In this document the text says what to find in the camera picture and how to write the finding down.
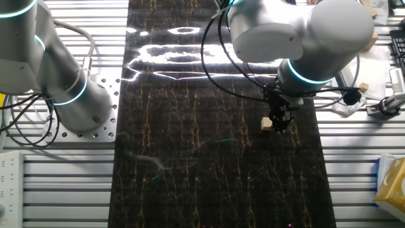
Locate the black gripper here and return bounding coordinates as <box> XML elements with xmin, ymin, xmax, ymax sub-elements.
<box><xmin>264</xmin><ymin>85</ymin><xmax>297</xmax><ymax>134</ymax></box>

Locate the long wooden block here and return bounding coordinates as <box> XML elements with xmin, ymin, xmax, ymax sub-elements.
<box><xmin>359</xmin><ymin>0</ymin><xmax>378</xmax><ymax>18</ymax></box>

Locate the crumpled white tissue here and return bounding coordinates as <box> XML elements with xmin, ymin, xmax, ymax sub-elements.
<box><xmin>330</xmin><ymin>91</ymin><xmax>368</xmax><ymax>117</ymax></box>

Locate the black marble pattern mat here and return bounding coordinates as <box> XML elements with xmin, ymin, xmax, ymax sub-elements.
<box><xmin>107</xmin><ymin>0</ymin><xmax>337</xmax><ymax>228</ymax></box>

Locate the flat white tissue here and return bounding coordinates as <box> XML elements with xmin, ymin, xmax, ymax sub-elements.
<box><xmin>346</xmin><ymin>47</ymin><xmax>392</xmax><ymax>101</ymax></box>

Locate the yellow tissue box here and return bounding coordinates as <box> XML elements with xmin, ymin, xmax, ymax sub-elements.
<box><xmin>374</xmin><ymin>157</ymin><xmax>405</xmax><ymax>207</ymax></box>
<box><xmin>375</xmin><ymin>157</ymin><xmax>405</xmax><ymax>213</ymax></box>

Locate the black keyboard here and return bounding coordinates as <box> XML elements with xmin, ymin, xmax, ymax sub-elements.
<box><xmin>389</xmin><ymin>28</ymin><xmax>405</xmax><ymax>75</ymax></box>

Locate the white paper sheet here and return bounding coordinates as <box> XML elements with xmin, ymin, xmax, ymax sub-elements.
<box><xmin>363</xmin><ymin>0</ymin><xmax>390</xmax><ymax>26</ymax></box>

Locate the white power strip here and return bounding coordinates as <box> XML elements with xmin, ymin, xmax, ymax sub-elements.
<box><xmin>0</xmin><ymin>151</ymin><xmax>25</xmax><ymax>228</ymax></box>

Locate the wrist camera with grey bracket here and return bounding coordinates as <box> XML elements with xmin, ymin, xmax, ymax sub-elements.
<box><xmin>332</xmin><ymin>71</ymin><xmax>362</xmax><ymax>106</ymax></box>

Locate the silver camera pole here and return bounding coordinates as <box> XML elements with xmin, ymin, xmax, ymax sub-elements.
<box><xmin>366</xmin><ymin>92</ymin><xmax>405</xmax><ymax>120</ymax></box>

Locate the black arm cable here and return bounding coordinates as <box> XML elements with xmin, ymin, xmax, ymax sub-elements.
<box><xmin>218</xmin><ymin>6</ymin><xmax>279</xmax><ymax>92</ymax></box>
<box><xmin>200</xmin><ymin>0</ymin><xmax>270</xmax><ymax>103</ymax></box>

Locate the black cable loop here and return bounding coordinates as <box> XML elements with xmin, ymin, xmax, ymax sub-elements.
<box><xmin>378</xmin><ymin>96</ymin><xmax>402</xmax><ymax>117</ymax></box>

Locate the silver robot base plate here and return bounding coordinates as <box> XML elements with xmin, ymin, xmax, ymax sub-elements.
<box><xmin>42</xmin><ymin>74</ymin><xmax>121</xmax><ymax>143</ymax></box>

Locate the thick grey robot cable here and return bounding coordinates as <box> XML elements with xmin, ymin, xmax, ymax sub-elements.
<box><xmin>50</xmin><ymin>18</ymin><xmax>97</xmax><ymax>79</ymax></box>

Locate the black cable bundle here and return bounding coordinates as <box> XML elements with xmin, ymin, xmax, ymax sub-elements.
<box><xmin>0</xmin><ymin>91</ymin><xmax>63</xmax><ymax>148</ymax></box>

